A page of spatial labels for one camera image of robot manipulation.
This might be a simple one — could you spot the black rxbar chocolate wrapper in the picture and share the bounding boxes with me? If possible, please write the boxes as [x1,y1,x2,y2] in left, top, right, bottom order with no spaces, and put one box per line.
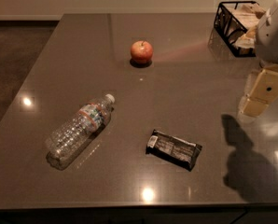
[146,130,202,171]

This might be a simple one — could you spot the snack packets in basket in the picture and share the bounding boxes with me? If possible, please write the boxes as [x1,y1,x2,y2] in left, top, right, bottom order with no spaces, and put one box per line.
[230,3,265,49]

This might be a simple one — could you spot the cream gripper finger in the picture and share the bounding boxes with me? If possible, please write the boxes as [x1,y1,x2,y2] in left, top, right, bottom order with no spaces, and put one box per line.
[238,96,269,117]

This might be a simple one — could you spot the black wire basket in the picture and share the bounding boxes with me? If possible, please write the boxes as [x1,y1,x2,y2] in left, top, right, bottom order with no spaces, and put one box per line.
[214,1,257,58]

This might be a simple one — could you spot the red apple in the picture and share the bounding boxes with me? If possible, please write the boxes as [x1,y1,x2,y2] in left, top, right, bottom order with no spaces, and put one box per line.
[131,40,153,64]

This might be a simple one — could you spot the clear plastic water bottle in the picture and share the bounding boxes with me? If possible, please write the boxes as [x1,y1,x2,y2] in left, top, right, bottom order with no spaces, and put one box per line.
[46,94,115,170]

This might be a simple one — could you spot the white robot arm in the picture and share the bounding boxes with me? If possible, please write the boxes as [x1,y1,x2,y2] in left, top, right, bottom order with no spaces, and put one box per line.
[238,0,278,118]

